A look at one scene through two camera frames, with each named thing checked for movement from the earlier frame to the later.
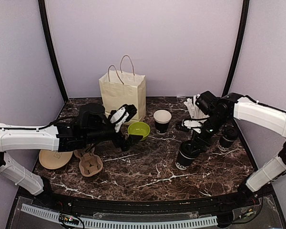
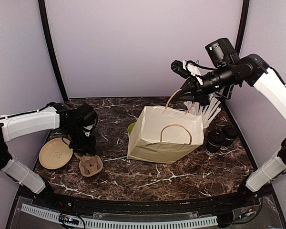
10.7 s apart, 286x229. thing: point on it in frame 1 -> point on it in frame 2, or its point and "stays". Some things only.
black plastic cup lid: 189,150 -> 216,137
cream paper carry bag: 118,88 -> 165,134
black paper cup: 182,162 -> 212,148
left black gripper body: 119,142 -> 80,143
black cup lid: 229,133 stays
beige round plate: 53,160 stays
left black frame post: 44,13 stays
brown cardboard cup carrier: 90,163 stays
